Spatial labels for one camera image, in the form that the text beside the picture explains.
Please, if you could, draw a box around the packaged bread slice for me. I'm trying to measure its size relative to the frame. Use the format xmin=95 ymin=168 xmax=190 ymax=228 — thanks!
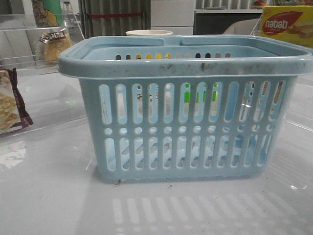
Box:
xmin=39 ymin=27 xmax=72 ymax=63

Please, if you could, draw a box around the light blue plastic basket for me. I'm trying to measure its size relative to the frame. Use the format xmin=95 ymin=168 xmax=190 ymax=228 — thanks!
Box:
xmin=58 ymin=35 xmax=313 ymax=181

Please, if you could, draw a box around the yellow paper cup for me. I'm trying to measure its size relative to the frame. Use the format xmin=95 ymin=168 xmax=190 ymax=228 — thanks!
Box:
xmin=126 ymin=29 xmax=173 ymax=36

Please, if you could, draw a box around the white cabinet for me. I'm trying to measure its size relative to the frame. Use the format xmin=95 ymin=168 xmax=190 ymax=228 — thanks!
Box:
xmin=150 ymin=0 xmax=196 ymax=35

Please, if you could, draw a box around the red barrier belt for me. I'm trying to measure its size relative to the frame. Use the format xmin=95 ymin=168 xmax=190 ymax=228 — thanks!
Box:
xmin=88 ymin=12 xmax=142 ymax=19

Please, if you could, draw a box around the left clear acrylic shelf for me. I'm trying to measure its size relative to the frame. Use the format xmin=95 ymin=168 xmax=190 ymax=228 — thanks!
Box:
xmin=0 ymin=14 xmax=86 ymax=143

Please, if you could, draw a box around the clear acrylic display shelf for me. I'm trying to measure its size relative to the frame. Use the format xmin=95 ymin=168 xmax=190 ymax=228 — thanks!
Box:
xmin=251 ymin=18 xmax=264 ymax=37

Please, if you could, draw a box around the brown cracker packet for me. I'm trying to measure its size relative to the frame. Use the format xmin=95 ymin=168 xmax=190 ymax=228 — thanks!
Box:
xmin=0 ymin=68 xmax=33 ymax=135

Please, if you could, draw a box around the green cartoon snack bag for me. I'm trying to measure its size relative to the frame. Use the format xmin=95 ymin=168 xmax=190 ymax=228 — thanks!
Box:
xmin=31 ymin=0 xmax=63 ymax=27

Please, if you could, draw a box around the plate of fruit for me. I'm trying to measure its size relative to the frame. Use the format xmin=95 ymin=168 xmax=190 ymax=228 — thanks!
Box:
xmin=253 ymin=0 xmax=268 ymax=7

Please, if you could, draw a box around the yellow nabati wafer box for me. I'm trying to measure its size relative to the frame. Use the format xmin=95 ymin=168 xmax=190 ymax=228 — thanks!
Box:
xmin=261 ymin=5 xmax=313 ymax=48

